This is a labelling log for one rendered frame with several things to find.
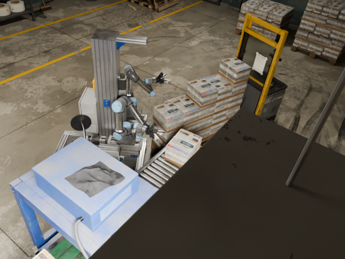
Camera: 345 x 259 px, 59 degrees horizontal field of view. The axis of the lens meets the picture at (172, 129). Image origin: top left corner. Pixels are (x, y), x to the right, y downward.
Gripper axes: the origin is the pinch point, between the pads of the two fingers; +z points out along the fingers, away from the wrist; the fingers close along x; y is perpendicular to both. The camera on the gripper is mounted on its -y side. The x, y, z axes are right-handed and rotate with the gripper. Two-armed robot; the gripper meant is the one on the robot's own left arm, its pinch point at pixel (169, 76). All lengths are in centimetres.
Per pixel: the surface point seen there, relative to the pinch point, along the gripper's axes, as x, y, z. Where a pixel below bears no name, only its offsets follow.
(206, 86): 15, 15, 54
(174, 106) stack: 19.9, 38.4, 5.6
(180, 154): 124, 8, -34
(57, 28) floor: -463, 189, -103
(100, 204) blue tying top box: 203, -79, -140
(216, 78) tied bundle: -1, 18, 81
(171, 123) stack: 49, 41, -10
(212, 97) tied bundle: 31, 24, 59
